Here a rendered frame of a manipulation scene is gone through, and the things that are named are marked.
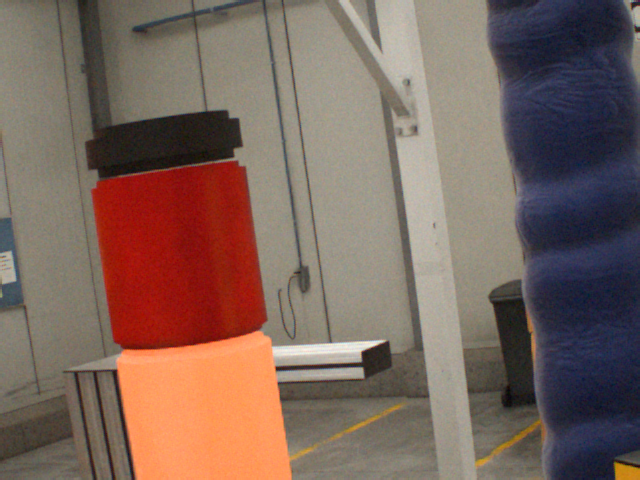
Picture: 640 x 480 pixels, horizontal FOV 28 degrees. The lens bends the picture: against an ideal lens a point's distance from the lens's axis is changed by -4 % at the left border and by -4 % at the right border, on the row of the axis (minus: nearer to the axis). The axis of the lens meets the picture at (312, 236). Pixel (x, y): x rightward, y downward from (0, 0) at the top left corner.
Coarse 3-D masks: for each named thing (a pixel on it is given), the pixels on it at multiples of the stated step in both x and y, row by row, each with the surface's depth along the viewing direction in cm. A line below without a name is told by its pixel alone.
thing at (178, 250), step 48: (96, 192) 40; (144, 192) 39; (192, 192) 39; (240, 192) 41; (144, 240) 39; (192, 240) 39; (240, 240) 40; (144, 288) 39; (192, 288) 39; (240, 288) 40; (144, 336) 40; (192, 336) 39
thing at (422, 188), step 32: (384, 0) 514; (384, 32) 516; (416, 32) 519; (416, 64) 516; (416, 96) 513; (416, 160) 516; (416, 192) 517; (416, 224) 519; (416, 256) 520; (448, 256) 523; (448, 288) 521; (448, 320) 518; (448, 352) 518; (448, 384) 520; (448, 416) 521; (448, 448) 523
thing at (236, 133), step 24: (144, 120) 39; (168, 120) 39; (192, 120) 40; (216, 120) 40; (96, 144) 40; (120, 144) 39; (144, 144) 39; (168, 144) 39; (192, 144) 39; (216, 144) 40; (240, 144) 41; (96, 168) 40; (120, 168) 40; (144, 168) 39; (168, 168) 43
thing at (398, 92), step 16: (336, 0) 473; (336, 16) 480; (352, 16) 481; (352, 32) 485; (368, 32) 490; (368, 48) 489; (368, 64) 496; (384, 64) 499; (384, 80) 501; (400, 80) 514; (384, 96) 509; (400, 96) 507; (400, 112) 513; (416, 112) 513; (400, 128) 516; (416, 128) 513
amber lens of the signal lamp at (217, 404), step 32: (128, 352) 42; (160, 352) 41; (192, 352) 40; (224, 352) 40; (256, 352) 41; (128, 384) 41; (160, 384) 40; (192, 384) 39; (224, 384) 40; (256, 384) 40; (128, 416) 41; (160, 416) 40; (192, 416) 39; (224, 416) 40; (256, 416) 40; (160, 448) 40; (192, 448) 40; (224, 448) 40; (256, 448) 40
